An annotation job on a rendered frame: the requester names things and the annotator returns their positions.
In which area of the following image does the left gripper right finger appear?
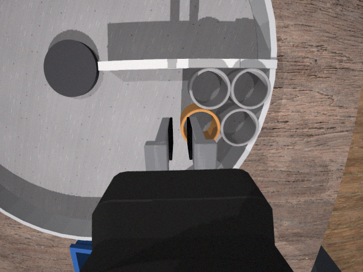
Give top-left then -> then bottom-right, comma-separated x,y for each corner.
186,116 -> 218,171

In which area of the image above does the blue crate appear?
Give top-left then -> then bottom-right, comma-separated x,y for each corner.
69,240 -> 93,272

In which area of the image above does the grey turntable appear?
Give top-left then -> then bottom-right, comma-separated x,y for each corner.
0,0 -> 278,241

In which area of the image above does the wooden table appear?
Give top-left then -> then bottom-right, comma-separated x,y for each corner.
0,0 -> 363,272

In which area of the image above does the bronze bushing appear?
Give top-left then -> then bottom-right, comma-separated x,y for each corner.
180,103 -> 221,142

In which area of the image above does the steel bushing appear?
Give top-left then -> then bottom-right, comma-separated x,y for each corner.
188,67 -> 231,110
230,67 -> 272,110
220,108 -> 260,147

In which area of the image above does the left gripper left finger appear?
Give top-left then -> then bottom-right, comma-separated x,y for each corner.
144,117 -> 173,171

